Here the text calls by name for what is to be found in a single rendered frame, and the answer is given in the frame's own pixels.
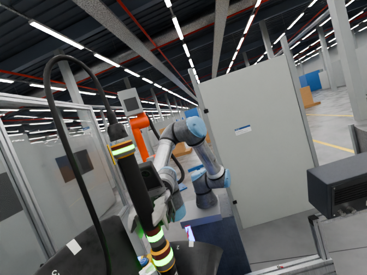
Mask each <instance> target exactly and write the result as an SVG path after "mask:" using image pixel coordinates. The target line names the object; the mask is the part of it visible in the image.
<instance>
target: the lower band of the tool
mask: <svg viewBox="0 0 367 275"><path fill-rule="evenodd" d="M166 241H167V245H166V246H165V247H164V248H163V249H162V250H160V251H158V252H153V251H152V248H151V249H150V253H151V254H152V255H160V254H162V253H163V252H165V251H166V250H167V248H168V247H169V241H168V240H166ZM174 263H175V262H174ZM174 263H173V265H174ZM173 265H172V266H173ZM172 266H171V267H170V268H169V269H167V270H166V271H168V270H170V269H171V268H172ZM166 271H158V272H166Z"/></svg>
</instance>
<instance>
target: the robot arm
mask: <svg viewBox="0 0 367 275"><path fill-rule="evenodd" d="M206 134H207V129H206V125H205V123H204V121H203V120H202V119H201V118H200V117H198V116H193V117H188V118H186V119H183V120H180V121H177V122H173V123H171V124H170V125H168V126H167V127H166V128H165V130H164V131H163V133H162V135H161V137H160V138H159V141H158V145H159V147H158V150H157V153H156V156H155V159H154V161H153V163H152V161H147V162H143V163H140V164H138V166H139V169H140V172H141V174H142V177H143V179H144V182H145V185H146V188H147V191H148V193H149V196H150V199H151V201H152V204H153V207H154V208H153V210H154V212H153V213H152V214H151V216H152V225H153V227H154V226H156V225H157V224H158V223H160V225H161V226H162V225H164V226H165V227H166V229H167V230H169V224H168V223H170V222H173V223H174V222H177V221H179V220H181V219H182V218H183V217H184V216H185V215H186V208H185V203H184V201H183V199H182V196H181V193H180V190H179V185H178V183H177V180H176V178H177V175H176V172H175V170H174V169H173V168H171V167H169V166H168V165H169V162H170V157H171V154H172V151H173V150H174V149H175V146H176V145H177V144H178V143H179V142H186V143H187V145H188V146H189V147H192V148H193V150H194V151H195V153H196V155H197V156H198V158H199V159H200V161H201V163H202V164H203V165H204V167H205V169H200V170H198V171H196V172H194V173H193V174H191V180H192V183H193V187H194V191H195V193H196V205H197V207H198V208H201V209H206V208H210V207H212V206H214V205H216V204H217V202H218V200H217V197H216V195H215V194H214V192H213V191H212V189H216V188H228V187H229V186H230V182H231V179H230V172H229V169H224V167H223V166H222V165H220V164H219V163H218V161H217V160H216V158H215V156H214V154H213V152H212V151H211V149H210V147H209V145H208V143H207V141H206V140H205V138H206ZM128 214H129V216H128V230H129V232H130V234H132V233H133V231H135V233H136V234H137V235H138V237H139V238H142V237H143V235H144V232H143V229H142V227H141V224H140V221H139V219H138V216H137V213H136V211H135V208H134V206H133V205H132V206H131V207H130V209H129V213H128Z"/></svg>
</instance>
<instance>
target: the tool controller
mask: <svg viewBox="0 0 367 275"><path fill-rule="evenodd" d="M306 173H307V189H308V198H309V203H310V204H311V205H312V206H314V207H315V208H316V209H317V210H318V211H319V212H320V213H321V214H323V215H324V216H325V217H326V218H327V219H332V218H335V217H339V216H341V217H345V216H346V214H349V213H351V214H355V213H356V212H357V211H360V210H363V209H366V208H367V153H366V152H363V153H360V154H356V155H354V156H350V157H347V158H344V159H340V160H337V161H334V162H331V163H328V164H324V165H320V166H317V167H315V168H311V169H307V171H306Z"/></svg>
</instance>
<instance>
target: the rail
mask: <svg viewBox="0 0 367 275"><path fill-rule="evenodd" d="M279 266H283V268H280V269H279V268H277V266H273V267H269V268H265V269H263V270H259V271H255V272H251V273H248V274H245V275H336V271H335V267H334V263H333V260H332V258H331V257H330V259H328V260H324V261H323V260H322V259H321V258H320V257H319V256H318V254H316V255H313V256H309V257H306V258H302V259H299V260H294V261H291V262H287V263H284V264H280V265H279Z"/></svg>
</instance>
